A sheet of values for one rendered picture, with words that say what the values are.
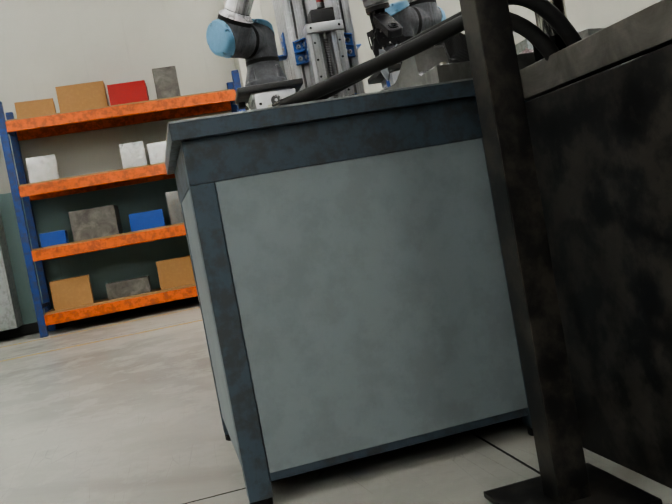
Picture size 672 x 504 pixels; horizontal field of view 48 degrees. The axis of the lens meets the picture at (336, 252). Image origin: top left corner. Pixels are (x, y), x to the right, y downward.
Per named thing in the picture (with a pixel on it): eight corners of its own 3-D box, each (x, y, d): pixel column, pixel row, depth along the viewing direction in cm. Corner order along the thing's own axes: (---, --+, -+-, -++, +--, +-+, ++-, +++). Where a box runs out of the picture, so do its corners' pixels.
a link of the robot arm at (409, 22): (375, 46, 273) (368, 8, 273) (403, 45, 281) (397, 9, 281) (396, 36, 264) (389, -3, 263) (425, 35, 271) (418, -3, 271)
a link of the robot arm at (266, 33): (286, 57, 265) (279, 18, 264) (260, 54, 254) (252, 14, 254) (261, 66, 272) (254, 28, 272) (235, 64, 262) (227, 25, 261)
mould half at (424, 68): (379, 125, 223) (370, 80, 223) (460, 113, 229) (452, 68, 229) (440, 91, 175) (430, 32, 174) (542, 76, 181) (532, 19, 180)
